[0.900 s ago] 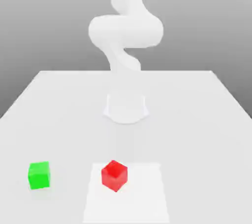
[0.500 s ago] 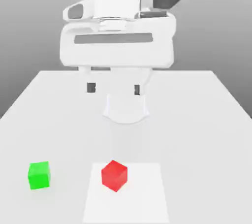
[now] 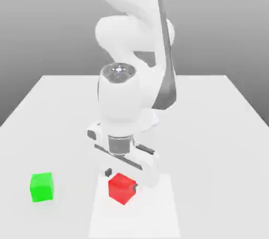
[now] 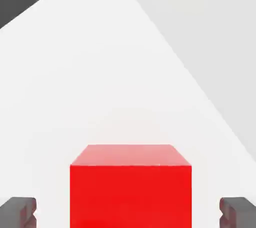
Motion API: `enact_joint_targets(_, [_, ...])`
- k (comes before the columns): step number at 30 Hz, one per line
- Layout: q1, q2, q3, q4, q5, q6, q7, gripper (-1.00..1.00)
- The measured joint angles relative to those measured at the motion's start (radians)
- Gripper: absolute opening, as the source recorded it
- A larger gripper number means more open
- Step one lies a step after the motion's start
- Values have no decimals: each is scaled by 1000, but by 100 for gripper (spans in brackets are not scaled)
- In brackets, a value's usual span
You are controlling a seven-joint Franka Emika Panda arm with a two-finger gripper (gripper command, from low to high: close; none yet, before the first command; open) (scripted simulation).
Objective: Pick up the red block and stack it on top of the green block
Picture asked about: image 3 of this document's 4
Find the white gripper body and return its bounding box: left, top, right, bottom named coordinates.
left=93, top=141, right=161, bottom=189

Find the small red cube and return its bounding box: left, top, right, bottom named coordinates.
left=108, top=172, right=138, bottom=205

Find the small green cube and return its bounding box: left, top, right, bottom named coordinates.
left=29, top=172, right=55, bottom=203

